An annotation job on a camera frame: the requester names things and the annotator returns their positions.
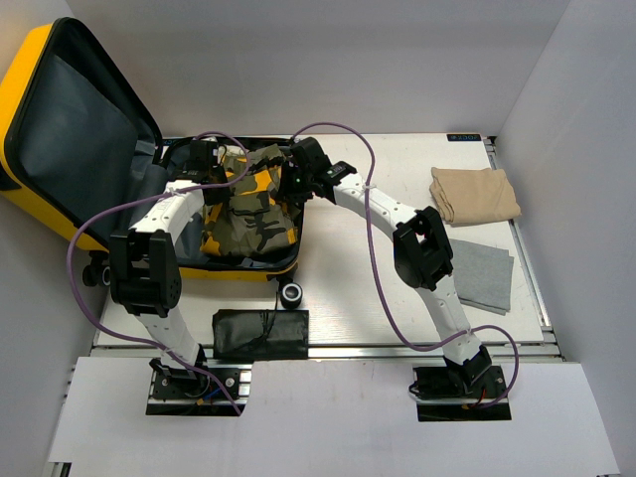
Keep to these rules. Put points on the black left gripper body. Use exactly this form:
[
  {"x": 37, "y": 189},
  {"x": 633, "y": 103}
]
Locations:
[{"x": 223, "y": 194}]

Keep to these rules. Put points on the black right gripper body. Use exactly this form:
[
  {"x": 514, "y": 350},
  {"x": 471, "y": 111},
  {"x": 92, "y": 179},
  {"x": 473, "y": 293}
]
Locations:
[{"x": 297, "y": 182}]

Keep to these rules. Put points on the camouflage yellow green garment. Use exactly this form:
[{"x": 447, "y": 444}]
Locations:
[{"x": 252, "y": 221}]

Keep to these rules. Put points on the beige garment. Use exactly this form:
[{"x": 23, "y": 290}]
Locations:
[{"x": 473, "y": 197}]

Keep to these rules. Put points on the grey cloth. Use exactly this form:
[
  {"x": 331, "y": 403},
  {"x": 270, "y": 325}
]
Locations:
[{"x": 482, "y": 275}]

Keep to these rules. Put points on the white green patterned garment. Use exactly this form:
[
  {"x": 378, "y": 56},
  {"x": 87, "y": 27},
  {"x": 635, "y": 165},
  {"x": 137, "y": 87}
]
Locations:
[{"x": 205, "y": 211}]

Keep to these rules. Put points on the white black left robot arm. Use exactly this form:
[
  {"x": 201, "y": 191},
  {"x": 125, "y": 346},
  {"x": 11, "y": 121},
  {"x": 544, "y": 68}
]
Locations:
[{"x": 145, "y": 279}]

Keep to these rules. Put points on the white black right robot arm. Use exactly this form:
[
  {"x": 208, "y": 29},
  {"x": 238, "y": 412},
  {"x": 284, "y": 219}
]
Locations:
[{"x": 422, "y": 252}]

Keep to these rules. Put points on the yellow hard-shell suitcase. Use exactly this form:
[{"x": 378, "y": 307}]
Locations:
[{"x": 82, "y": 154}]

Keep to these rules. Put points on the black wrapped box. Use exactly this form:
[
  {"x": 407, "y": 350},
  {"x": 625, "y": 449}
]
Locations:
[{"x": 246, "y": 336}]

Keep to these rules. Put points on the white foreground board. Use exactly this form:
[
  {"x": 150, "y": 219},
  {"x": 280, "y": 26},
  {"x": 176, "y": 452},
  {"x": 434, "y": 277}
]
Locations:
[{"x": 331, "y": 418}]

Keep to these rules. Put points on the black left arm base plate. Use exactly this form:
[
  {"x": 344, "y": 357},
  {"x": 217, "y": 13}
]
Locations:
[{"x": 182, "y": 393}]

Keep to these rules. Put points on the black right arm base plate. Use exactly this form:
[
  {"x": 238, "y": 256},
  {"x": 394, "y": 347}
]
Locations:
[{"x": 440, "y": 397}]

